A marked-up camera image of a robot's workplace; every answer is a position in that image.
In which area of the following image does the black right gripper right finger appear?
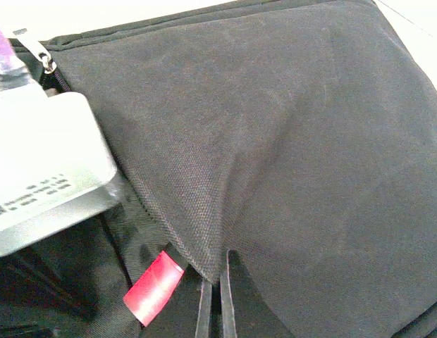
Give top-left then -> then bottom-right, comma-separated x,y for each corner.
220,250 -> 293,338

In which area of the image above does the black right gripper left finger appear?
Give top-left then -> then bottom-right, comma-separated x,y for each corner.
140,270 -> 211,338

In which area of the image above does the pink black highlighter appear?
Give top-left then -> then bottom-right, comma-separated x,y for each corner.
123,243 -> 189,327

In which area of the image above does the black student backpack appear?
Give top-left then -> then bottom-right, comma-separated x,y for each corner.
0,1 -> 437,337

